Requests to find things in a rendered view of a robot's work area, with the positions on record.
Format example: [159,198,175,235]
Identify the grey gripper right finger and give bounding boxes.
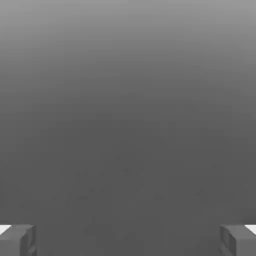
[219,224,256,256]

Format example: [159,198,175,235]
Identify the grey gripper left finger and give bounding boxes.
[0,224,38,256]

